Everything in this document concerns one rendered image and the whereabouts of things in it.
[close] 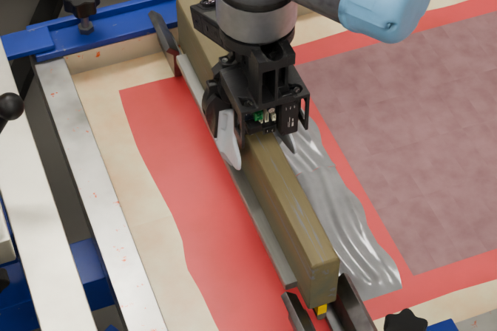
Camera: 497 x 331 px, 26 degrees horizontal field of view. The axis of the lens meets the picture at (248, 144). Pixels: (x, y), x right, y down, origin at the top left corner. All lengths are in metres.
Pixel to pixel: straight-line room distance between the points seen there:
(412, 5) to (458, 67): 0.52
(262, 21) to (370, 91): 0.41
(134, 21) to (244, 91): 0.36
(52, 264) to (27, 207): 0.08
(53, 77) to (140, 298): 0.34
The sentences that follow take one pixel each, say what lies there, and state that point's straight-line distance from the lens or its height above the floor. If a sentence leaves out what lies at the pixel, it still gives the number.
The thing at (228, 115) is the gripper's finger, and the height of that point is 1.11.
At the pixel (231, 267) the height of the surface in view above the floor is 0.96.
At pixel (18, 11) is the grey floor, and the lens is 2.93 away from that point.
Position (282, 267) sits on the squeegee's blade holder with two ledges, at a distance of 1.08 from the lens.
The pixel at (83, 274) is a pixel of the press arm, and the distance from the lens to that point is 1.22.
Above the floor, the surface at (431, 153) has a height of 0.96.
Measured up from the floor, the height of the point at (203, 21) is 1.18.
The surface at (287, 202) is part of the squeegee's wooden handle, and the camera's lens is 1.05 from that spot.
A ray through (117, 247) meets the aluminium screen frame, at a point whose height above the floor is 0.99.
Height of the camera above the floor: 1.92
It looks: 49 degrees down
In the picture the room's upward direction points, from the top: straight up
